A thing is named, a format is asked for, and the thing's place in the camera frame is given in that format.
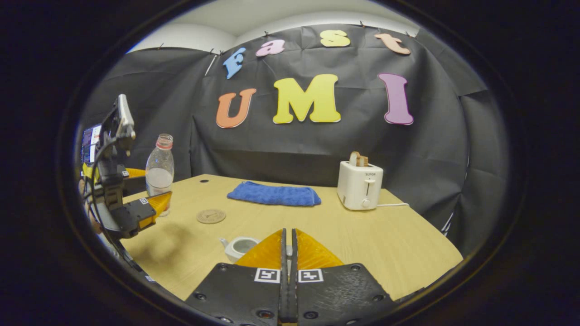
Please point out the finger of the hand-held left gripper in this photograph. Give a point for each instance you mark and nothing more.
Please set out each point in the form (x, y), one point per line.
(136, 213)
(135, 184)

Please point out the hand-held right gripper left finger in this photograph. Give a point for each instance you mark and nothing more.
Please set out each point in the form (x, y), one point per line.
(240, 294)

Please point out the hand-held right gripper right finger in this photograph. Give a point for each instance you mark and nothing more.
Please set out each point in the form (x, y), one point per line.
(337, 294)

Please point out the clear plastic water bottle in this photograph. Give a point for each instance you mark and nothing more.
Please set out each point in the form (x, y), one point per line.
(159, 174)

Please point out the white ceramic teacup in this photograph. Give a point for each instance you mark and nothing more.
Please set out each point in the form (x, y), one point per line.
(235, 248)

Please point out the white teacup lid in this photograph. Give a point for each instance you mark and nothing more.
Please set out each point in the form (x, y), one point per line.
(289, 250)

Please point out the round cork coaster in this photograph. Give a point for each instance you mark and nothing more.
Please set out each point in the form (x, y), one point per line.
(211, 216)

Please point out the computer monitor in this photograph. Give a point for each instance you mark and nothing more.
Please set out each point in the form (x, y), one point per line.
(90, 142)

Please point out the blue towel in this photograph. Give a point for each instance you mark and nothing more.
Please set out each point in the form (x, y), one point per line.
(274, 194)

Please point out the white toaster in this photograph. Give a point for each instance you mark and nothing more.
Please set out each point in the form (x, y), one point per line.
(358, 188)

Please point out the bread slice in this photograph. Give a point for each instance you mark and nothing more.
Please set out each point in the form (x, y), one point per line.
(358, 159)

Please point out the black backdrop cloth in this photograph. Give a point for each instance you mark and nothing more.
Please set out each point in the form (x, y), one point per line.
(430, 158)

